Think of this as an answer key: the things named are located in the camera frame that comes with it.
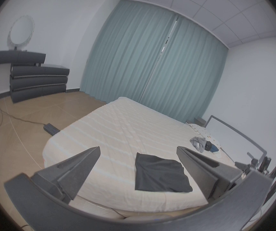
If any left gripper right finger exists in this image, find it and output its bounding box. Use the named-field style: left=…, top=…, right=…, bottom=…
left=177, top=146, right=244, bottom=200

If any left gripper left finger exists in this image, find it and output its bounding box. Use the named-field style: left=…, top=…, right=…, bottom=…
left=33, top=146, right=101, bottom=201

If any black T-shirt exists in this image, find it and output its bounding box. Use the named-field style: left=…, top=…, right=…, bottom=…
left=134, top=152, right=193, bottom=193

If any bed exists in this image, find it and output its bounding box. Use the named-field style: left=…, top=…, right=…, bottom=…
left=42, top=96, right=267, bottom=220

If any grey garment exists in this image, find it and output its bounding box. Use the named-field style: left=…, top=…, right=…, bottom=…
left=190, top=136, right=207, bottom=153

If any white printed pillow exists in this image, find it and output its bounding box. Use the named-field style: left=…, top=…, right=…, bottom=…
left=189, top=123, right=221, bottom=149

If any black power brick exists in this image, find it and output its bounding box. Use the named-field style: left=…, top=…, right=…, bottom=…
left=43, top=123, right=61, bottom=136

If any grey bedside table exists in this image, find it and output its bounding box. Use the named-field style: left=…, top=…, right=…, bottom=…
left=186, top=117, right=206, bottom=127

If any blue-green curtain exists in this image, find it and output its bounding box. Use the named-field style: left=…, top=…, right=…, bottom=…
left=80, top=0, right=229, bottom=124

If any black dressing table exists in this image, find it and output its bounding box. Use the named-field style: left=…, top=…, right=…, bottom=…
left=0, top=50, right=46, bottom=111

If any round white ceiling lamp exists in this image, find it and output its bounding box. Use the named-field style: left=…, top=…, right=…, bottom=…
left=7, top=15, right=35, bottom=51

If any black cable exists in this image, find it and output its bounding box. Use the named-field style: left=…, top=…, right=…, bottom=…
left=0, top=81, right=47, bottom=127

